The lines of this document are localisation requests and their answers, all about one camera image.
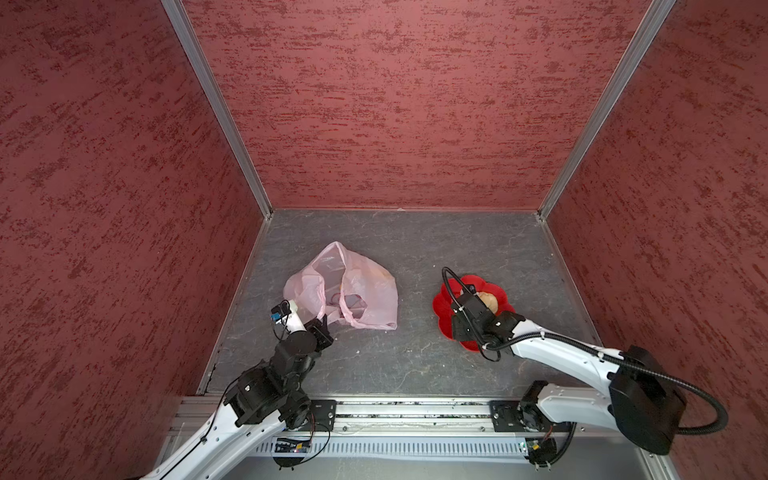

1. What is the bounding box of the perforated metal cable tray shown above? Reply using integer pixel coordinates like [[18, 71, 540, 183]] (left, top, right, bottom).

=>
[[250, 436, 528, 462]]

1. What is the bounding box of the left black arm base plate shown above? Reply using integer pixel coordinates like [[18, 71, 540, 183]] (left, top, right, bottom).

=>
[[300, 399, 338, 432]]

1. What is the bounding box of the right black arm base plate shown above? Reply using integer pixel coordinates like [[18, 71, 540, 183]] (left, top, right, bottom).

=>
[[489, 400, 570, 434]]

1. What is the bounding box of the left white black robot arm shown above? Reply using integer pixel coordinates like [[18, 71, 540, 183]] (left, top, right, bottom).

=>
[[145, 314, 333, 479]]

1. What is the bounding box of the pink plastic bag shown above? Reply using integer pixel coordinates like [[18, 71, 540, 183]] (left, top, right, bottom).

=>
[[283, 241, 399, 331]]

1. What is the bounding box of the red flower-shaped plastic bowl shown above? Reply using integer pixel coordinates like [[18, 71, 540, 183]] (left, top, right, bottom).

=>
[[432, 275, 515, 352]]

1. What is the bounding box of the aluminium corner post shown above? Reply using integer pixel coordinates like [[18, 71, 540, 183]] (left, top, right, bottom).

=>
[[538, 0, 676, 223], [161, 0, 274, 221]]

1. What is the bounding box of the aluminium mounting rail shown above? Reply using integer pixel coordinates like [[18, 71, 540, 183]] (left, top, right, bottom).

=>
[[170, 394, 655, 438]]

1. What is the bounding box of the black corrugated cable conduit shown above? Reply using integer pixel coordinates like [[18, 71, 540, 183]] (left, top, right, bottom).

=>
[[441, 266, 730, 466]]

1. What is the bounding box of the right aluminium corner post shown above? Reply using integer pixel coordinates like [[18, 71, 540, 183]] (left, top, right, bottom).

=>
[[538, 0, 676, 223]]

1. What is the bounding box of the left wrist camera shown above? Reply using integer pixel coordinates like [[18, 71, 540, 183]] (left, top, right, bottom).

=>
[[270, 300, 306, 334]]

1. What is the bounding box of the beige fake potato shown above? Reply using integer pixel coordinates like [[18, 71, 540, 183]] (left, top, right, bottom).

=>
[[477, 292, 499, 315]]

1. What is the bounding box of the left aluminium corner post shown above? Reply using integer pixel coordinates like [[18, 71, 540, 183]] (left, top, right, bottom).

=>
[[161, 0, 274, 221]]

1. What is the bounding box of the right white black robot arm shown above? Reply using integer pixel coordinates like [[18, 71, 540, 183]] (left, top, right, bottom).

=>
[[448, 288, 687, 455]]

